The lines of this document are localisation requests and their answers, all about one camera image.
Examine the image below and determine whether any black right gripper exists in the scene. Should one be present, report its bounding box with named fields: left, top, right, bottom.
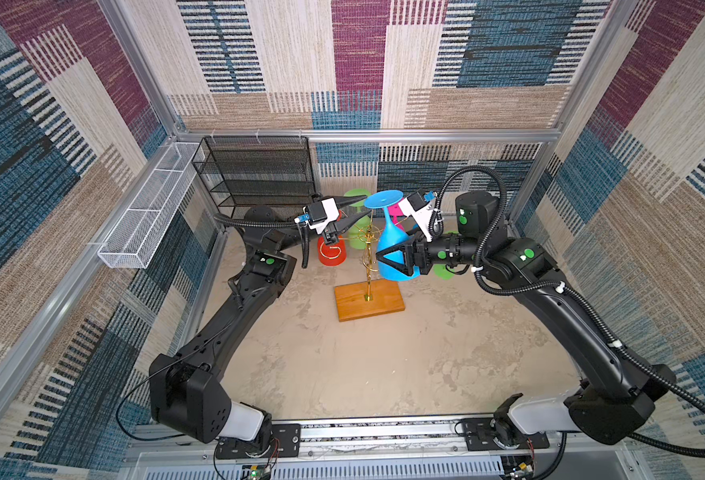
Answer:
left=375, top=224, right=484, bottom=278

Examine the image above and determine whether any blue wine glass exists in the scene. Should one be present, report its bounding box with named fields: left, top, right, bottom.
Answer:
left=364, top=190, right=420, bottom=282

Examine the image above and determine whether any red wine glass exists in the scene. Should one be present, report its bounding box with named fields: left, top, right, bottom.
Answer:
left=316, top=238, right=348, bottom=267

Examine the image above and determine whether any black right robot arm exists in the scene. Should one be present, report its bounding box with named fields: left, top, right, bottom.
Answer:
left=365, top=190, right=677, bottom=448

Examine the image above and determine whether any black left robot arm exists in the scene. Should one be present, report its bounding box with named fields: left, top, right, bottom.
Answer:
left=148, top=195, right=366, bottom=453

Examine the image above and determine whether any pink wine glass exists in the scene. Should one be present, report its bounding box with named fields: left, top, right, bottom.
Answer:
left=388, top=204, right=405, bottom=231

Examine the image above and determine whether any wooden rack base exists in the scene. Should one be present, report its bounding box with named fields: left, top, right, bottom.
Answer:
left=334, top=279, right=406, bottom=322

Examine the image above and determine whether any black mesh shelf rack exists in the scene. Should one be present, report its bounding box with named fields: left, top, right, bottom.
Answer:
left=192, top=136, right=322, bottom=222

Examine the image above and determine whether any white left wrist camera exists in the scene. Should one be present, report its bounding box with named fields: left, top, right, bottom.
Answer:
left=294, top=197, right=340, bottom=235

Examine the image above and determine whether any gold wire glass rack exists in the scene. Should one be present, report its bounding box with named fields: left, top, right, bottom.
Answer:
left=348, top=223, right=382, bottom=302

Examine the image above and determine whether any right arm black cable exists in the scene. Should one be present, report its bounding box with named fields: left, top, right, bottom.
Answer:
left=429, top=165, right=705, bottom=458

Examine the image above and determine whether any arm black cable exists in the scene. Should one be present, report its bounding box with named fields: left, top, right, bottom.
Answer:
left=429, top=165, right=705, bottom=458
left=212, top=212, right=312, bottom=269

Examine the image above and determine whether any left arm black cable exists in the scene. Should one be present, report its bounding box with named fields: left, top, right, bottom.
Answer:
left=212, top=212, right=312, bottom=269

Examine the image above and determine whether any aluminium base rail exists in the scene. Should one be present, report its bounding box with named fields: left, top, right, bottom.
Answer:
left=118, top=414, right=645, bottom=479

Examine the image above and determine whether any white mesh wall basket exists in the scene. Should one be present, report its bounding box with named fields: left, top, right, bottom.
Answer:
left=98, top=142, right=198, bottom=269

